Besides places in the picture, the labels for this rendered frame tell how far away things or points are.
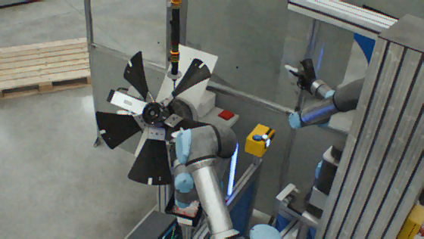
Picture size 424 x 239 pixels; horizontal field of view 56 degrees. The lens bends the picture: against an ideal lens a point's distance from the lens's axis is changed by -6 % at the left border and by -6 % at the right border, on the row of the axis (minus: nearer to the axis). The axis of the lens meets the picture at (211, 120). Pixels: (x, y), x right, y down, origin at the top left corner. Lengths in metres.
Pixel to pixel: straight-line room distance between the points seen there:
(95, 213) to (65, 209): 0.24
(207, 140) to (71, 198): 2.09
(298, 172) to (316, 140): 0.30
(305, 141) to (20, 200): 2.21
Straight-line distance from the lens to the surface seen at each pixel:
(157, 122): 2.08
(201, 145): 1.49
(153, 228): 1.53
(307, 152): 2.75
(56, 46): 5.45
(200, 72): 2.09
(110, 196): 3.40
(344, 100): 1.65
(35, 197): 3.52
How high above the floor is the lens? 2.42
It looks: 35 degrees down
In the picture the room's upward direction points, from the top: 4 degrees clockwise
